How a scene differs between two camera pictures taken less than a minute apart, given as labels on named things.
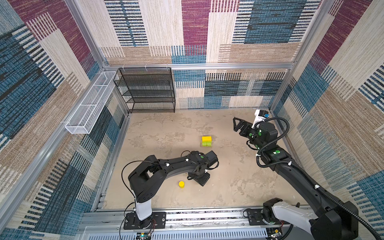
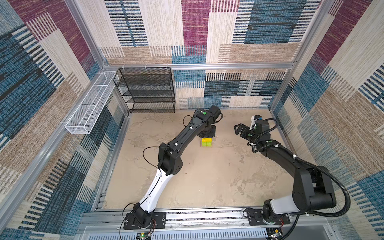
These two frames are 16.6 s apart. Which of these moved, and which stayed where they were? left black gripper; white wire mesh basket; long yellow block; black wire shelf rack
Moved: left black gripper
Stayed: black wire shelf rack; long yellow block; white wire mesh basket
